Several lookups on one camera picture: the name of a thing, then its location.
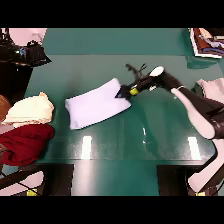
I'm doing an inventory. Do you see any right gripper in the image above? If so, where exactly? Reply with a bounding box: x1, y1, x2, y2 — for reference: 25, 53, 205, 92
114, 82, 141, 100

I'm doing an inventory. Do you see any white shirt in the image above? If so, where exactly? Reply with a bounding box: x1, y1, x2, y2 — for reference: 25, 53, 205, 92
64, 77, 133, 131

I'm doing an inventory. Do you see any pale pink garment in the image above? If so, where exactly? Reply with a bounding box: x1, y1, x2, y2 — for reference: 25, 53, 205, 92
195, 77, 224, 103

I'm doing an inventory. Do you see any heap of clothes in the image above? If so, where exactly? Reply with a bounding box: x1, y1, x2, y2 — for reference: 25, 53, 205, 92
188, 27, 224, 60

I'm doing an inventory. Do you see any cream garment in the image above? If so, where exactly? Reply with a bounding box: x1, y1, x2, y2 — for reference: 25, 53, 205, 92
1, 91, 56, 126

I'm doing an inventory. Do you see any red garment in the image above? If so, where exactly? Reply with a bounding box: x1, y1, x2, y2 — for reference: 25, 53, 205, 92
0, 123, 56, 167

